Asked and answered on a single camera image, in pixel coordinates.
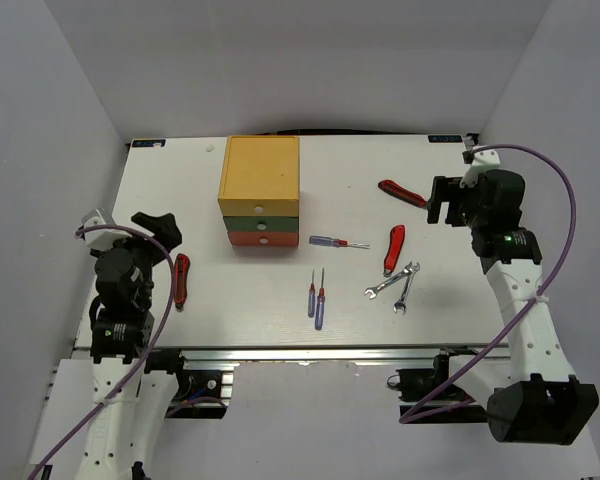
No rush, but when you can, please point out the yellow top drawer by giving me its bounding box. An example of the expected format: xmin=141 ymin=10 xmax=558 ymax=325
xmin=218 ymin=198 xmax=299 ymax=217

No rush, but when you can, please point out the large blue handle screwdriver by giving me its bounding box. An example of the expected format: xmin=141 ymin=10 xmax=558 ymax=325
xmin=309 ymin=235 xmax=370 ymax=249

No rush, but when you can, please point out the small blue screwdriver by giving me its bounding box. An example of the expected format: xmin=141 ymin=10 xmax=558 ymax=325
xmin=314 ymin=270 xmax=325 ymax=331
xmin=307 ymin=271 xmax=316 ymax=318

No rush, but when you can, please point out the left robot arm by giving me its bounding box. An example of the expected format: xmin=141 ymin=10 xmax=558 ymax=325
xmin=76 ymin=210 xmax=192 ymax=479

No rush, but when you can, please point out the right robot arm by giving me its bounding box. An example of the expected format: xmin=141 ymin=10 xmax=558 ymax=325
xmin=427 ymin=169 xmax=599 ymax=446

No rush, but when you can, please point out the red utility knife left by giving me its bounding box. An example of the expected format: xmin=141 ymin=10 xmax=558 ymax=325
xmin=174 ymin=253 xmax=190 ymax=311

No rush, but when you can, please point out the red utility knife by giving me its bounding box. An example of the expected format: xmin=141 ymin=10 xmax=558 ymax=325
xmin=383 ymin=224 xmax=406 ymax=277
xmin=377 ymin=179 xmax=428 ymax=209
xmin=174 ymin=253 xmax=190 ymax=311

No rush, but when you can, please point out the right blue table sticker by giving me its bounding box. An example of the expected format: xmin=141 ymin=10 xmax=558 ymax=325
xmin=427 ymin=134 xmax=464 ymax=143

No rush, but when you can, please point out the blue table sticker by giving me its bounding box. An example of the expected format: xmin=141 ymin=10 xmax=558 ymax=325
xmin=427 ymin=134 xmax=464 ymax=143
xmin=131 ymin=139 xmax=166 ymax=148

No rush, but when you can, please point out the red utility knife top right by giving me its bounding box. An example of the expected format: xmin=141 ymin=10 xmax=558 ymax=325
xmin=377 ymin=179 xmax=428 ymax=209

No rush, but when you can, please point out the red utility knife centre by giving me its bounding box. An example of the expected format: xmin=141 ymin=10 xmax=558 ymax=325
xmin=383 ymin=224 xmax=406 ymax=277

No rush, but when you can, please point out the silver wrench upper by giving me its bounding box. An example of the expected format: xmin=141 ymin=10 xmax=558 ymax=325
xmin=364 ymin=262 xmax=420 ymax=300

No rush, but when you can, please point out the silver wrench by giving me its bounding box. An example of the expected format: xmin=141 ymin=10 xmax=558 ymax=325
xmin=364 ymin=262 xmax=420 ymax=300
xmin=393 ymin=273 xmax=415 ymax=314

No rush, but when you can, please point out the red bottom drawer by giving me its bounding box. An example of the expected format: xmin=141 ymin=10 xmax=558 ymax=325
xmin=228 ymin=231 xmax=299 ymax=247

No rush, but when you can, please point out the left blue table sticker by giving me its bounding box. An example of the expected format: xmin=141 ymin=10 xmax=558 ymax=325
xmin=131 ymin=139 xmax=166 ymax=148

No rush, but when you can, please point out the yellow drawer cabinet shell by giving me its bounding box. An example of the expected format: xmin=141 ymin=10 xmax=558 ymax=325
xmin=218 ymin=135 xmax=300 ymax=200

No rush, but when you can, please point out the silver wrench lower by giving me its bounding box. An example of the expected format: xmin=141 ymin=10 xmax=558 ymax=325
xmin=393 ymin=273 xmax=415 ymax=314

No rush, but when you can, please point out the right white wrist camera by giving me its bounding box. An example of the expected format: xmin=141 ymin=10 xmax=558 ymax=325
xmin=460 ymin=148 xmax=501 ymax=188

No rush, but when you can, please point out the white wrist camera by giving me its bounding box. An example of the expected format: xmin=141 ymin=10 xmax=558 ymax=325
xmin=80 ymin=209 xmax=129 ymax=252
xmin=460 ymin=148 xmax=501 ymax=188

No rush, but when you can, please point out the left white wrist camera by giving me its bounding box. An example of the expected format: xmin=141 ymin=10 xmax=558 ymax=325
xmin=80 ymin=209 xmax=129 ymax=252

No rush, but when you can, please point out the aluminium front rail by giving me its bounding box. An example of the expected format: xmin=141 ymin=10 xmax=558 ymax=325
xmin=72 ymin=344 xmax=511 ymax=369

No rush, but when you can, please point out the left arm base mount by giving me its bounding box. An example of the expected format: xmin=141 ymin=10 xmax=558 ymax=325
xmin=144 ymin=349 xmax=229 ymax=419

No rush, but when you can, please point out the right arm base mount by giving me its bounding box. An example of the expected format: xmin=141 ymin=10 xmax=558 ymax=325
xmin=386 ymin=348 xmax=487 ymax=424

